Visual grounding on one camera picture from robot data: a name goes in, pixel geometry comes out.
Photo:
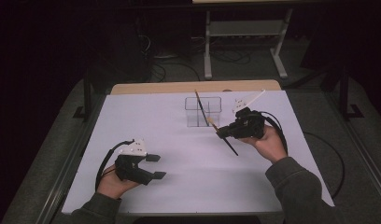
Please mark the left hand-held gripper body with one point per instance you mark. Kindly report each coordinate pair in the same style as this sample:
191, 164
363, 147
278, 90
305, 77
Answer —
131, 169

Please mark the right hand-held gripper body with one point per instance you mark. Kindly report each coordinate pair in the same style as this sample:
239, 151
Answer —
249, 124

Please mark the thin black makeup brush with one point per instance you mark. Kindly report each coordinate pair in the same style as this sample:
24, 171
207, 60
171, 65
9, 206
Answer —
201, 107

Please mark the clear plastic divided organizer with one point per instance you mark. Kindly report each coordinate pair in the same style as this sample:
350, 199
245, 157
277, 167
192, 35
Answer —
193, 115

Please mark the person's left hand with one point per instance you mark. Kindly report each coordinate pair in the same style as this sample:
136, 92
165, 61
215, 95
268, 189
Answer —
115, 186

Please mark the person's right hand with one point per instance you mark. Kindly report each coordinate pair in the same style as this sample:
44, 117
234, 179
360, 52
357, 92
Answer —
269, 146

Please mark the black metal stand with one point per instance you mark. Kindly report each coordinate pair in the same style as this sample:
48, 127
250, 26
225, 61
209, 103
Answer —
344, 96
87, 99

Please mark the white metal desk frame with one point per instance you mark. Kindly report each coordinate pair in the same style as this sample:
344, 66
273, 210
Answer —
246, 28

